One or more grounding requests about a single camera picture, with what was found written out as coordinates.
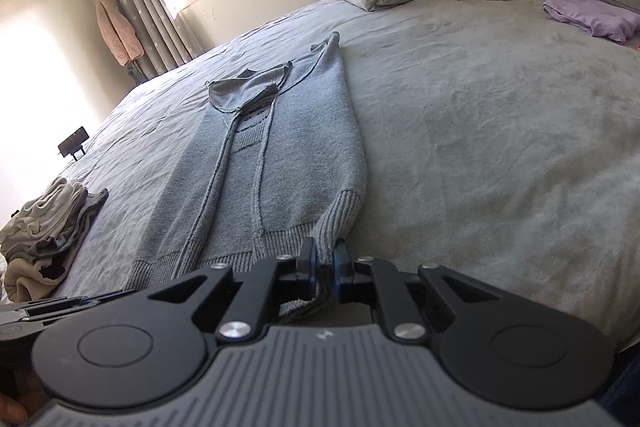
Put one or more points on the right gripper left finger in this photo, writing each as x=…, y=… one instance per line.
x=265, y=288

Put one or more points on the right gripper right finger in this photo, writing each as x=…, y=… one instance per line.
x=378, y=285

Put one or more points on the grey knit sweater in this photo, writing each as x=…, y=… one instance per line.
x=276, y=159

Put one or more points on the white folded clothes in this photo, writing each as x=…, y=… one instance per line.
x=42, y=218

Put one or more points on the person left hand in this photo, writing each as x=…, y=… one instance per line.
x=21, y=395

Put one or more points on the beige folded garment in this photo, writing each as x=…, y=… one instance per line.
x=27, y=281

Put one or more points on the small black device on stand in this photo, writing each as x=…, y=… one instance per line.
x=74, y=143

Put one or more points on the grey bed sheet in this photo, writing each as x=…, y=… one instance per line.
x=499, y=143

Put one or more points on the pink hanging jacket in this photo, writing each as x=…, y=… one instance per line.
x=118, y=34

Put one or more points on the lilac folded cloth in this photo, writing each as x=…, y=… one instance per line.
x=597, y=18

